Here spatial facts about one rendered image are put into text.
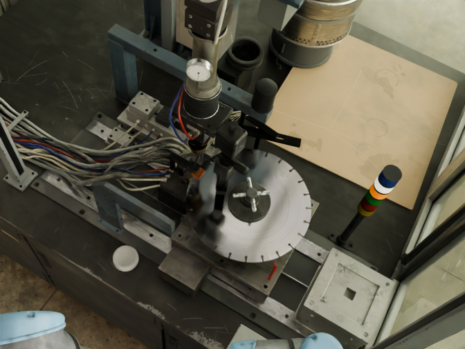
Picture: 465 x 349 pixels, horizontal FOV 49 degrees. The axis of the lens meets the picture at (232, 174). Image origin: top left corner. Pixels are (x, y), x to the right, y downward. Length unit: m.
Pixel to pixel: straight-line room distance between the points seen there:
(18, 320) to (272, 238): 0.69
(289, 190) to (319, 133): 0.41
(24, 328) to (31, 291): 1.48
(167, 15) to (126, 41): 0.28
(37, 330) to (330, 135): 1.20
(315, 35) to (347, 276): 0.78
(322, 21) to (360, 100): 0.34
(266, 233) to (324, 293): 0.21
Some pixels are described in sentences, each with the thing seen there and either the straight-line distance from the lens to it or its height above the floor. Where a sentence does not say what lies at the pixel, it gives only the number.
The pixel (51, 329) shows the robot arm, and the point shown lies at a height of 1.33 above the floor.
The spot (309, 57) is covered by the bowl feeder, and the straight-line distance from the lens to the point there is 1.87.
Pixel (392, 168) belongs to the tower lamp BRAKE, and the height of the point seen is 1.16.
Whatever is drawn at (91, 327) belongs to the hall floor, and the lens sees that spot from 2.22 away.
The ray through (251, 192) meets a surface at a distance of 1.30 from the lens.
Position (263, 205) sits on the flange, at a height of 0.96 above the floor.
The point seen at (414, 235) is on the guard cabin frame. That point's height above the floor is 0.79.
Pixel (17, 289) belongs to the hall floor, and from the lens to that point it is 2.33.
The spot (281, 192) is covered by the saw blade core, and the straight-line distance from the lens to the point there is 1.37.
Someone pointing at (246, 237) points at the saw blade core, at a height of 0.95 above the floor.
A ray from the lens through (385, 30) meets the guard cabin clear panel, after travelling 2.19.
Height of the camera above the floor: 2.14
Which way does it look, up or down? 60 degrees down
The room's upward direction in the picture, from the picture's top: 12 degrees clockwise
